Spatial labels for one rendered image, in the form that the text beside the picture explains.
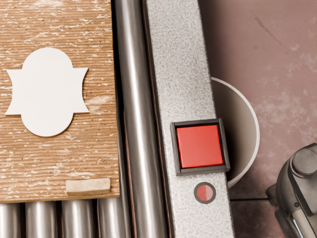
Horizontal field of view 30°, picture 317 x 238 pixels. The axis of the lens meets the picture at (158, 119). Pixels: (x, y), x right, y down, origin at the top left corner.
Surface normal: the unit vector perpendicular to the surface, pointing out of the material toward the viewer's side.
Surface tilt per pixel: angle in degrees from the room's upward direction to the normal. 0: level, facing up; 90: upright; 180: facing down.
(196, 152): 0
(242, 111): 87
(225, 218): 0
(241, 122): 87
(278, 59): 0
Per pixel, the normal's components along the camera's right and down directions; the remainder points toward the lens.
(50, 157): 0.07, -0.34
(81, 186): 0.09, -0.53
